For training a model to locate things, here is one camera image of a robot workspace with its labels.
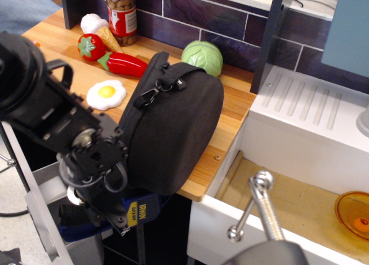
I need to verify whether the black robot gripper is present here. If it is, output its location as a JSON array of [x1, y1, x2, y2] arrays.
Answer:
[[58, 153, 130, 237]]

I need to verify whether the black zipper case bag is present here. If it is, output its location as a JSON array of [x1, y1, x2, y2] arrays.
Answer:
[[119, 52, 224, 195]]

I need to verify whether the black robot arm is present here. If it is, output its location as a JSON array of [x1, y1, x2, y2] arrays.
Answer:
[[1, 32, 129, 234]]

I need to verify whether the blue yellow Irwin clamp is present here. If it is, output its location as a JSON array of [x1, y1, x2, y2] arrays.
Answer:
[[58, 192, 171, 242]]

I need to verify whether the grey plastic bin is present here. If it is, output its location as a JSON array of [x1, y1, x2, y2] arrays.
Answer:
[[25, 162, 104, 264]]

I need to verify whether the toy fried egg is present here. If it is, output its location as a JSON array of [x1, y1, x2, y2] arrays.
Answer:
[[86, 79, 127, 111]]

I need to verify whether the chrome toy faucet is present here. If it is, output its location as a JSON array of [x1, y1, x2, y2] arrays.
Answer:
[[223, 170, 310, 265]]

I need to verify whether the red toy chili pepper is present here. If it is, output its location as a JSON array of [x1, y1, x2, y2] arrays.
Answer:
[[97, 52, 148, 77]]

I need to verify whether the red toy strawberry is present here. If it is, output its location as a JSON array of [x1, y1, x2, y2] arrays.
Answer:
[[77, 33, 106, 61]]

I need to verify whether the toy salmon sushi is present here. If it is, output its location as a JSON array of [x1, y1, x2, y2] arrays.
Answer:
[[32, 40, 41, 48]]

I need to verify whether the green toy cabbage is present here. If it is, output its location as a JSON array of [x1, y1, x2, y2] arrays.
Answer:
[[181, 40, 223, 77]]

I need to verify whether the toy ice cream cone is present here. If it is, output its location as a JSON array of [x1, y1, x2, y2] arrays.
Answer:
[[80, 13, 123, 53]]

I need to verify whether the peanut jar red label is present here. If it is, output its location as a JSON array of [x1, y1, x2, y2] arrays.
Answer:
[[106, 0, 137, 46]]

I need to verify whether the white toy sink unit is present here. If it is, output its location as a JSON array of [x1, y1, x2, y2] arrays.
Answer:
[[187, 67, 368, 264]]

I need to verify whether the orange transparent bowl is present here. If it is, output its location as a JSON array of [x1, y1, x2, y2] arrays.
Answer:
[[334, 191, 368, 241]]

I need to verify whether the grey round object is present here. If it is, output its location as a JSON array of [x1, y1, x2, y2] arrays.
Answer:
[[356, 107, 369, 137]]

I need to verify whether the light blue cabinet panel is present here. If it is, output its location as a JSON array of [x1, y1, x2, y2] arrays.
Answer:
[[322, 0, 368, 77]]

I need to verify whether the dark grey shelf post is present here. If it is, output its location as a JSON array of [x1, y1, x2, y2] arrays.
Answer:
[[250, 0, 292, 94]]

